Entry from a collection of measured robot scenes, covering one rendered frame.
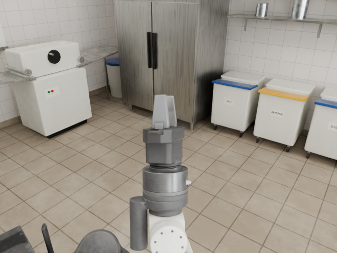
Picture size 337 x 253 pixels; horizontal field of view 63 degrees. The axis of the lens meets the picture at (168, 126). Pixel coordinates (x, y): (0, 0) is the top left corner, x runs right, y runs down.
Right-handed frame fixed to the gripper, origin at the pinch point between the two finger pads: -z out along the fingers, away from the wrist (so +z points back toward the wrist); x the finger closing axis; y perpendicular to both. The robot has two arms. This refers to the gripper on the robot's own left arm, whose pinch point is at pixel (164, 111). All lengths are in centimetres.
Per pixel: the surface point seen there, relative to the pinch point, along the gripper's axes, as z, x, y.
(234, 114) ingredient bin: 7, -335, 12
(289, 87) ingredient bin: -28, -332, -57
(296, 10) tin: -115, -310, -60
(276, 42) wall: -90, -354, -41
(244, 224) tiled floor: 103, -202, -8
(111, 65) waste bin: -82, -398, 233
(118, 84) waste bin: -48, -416, 229
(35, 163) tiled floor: 63, -215, 238
